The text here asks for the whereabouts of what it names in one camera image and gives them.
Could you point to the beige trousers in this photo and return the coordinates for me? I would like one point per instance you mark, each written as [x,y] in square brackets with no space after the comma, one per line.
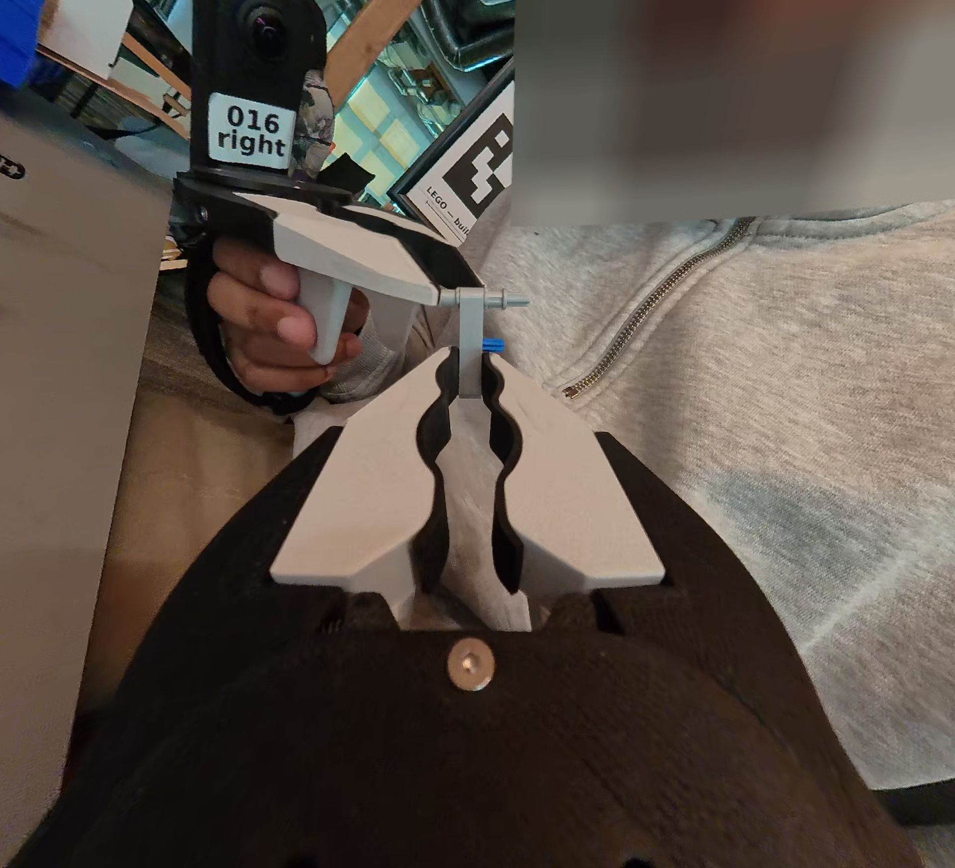
[186,495]

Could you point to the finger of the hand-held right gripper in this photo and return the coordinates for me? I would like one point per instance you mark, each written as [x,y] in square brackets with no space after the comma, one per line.
[351,260]
[425,241]

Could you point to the blue plastic bin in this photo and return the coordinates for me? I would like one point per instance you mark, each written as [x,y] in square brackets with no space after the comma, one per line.
[16,18]

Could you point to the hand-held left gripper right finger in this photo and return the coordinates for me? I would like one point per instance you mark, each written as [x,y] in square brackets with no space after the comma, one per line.
[582,495]

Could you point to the pale cardboard box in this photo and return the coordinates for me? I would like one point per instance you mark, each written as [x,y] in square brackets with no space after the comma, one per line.
[67,398]

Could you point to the grey zip sweatshirt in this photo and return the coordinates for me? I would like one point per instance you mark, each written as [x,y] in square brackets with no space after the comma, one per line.
[746,435]

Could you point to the person's right forearm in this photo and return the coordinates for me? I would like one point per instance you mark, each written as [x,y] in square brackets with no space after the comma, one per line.
[380,361]

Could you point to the framed marker sign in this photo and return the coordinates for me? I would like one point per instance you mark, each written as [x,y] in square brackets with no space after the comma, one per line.
[470,159]

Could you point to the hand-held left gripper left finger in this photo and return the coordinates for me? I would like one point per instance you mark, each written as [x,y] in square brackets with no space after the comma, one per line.
[351,495]

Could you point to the grey lego beam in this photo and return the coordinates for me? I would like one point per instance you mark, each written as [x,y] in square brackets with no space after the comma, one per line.
[471,353]

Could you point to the person's right hand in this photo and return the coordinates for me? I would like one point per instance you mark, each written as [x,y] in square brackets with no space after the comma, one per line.
[254,301]

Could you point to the grey lego axle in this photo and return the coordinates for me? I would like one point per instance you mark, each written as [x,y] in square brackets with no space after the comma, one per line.
[501,301]

